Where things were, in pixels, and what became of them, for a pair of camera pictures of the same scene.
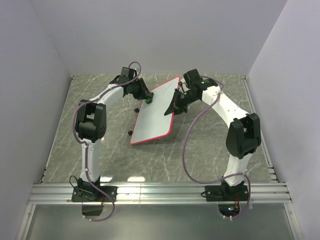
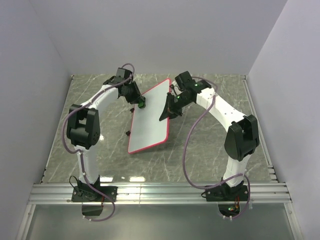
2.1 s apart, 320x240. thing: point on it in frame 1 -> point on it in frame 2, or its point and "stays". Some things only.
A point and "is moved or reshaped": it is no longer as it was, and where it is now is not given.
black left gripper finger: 146,92 -> 136,94
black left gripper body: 136,88 -> 129,90
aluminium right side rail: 244,79 stays
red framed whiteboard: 151,124 is moved or reshaped
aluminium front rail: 160,194 stays
